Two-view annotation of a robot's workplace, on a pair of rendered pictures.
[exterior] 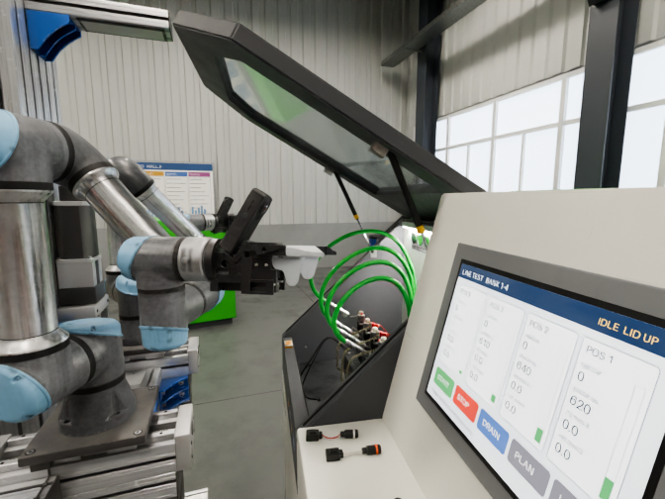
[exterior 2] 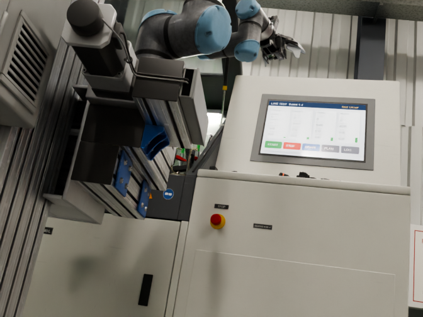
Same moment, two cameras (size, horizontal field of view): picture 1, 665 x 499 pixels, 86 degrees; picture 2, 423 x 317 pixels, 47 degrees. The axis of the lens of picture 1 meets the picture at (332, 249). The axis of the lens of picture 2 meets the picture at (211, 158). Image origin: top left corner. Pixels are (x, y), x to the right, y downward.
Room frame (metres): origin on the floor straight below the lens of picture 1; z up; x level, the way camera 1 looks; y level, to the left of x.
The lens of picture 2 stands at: (0.07, 1.54, 0.49)
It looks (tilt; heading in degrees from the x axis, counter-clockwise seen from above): 18 degrees up; 296
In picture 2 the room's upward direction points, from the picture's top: 9 degrees clockwise
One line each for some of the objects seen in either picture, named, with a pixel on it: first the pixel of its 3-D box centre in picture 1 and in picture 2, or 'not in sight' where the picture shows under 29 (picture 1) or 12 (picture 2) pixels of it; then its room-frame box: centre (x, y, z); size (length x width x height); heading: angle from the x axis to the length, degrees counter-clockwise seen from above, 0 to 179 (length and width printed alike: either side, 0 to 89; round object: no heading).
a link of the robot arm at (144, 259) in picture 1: (158, 260); (252, 16); (0.60, 0.30, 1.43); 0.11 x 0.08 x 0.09; 83
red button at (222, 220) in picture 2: not in sight; (216, 220); (0.71, 0.09, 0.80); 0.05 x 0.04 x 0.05; 11
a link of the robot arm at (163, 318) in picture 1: (169, 312); (243, 43); (0.62, 0.29, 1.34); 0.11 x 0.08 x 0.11; 173
